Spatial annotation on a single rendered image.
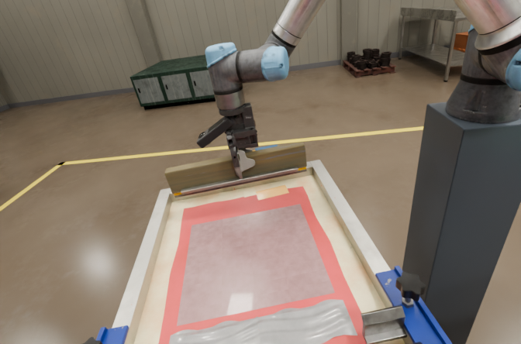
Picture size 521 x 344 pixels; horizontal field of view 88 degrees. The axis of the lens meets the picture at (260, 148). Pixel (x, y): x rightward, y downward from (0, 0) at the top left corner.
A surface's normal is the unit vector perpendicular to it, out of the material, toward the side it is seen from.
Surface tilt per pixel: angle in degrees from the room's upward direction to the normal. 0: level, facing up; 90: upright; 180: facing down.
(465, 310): 90
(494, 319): 0
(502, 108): 73
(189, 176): 90
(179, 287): 0
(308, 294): 0
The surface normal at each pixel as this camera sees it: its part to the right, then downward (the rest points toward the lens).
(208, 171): 0.12, 0.45
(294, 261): -0.14, -0.87
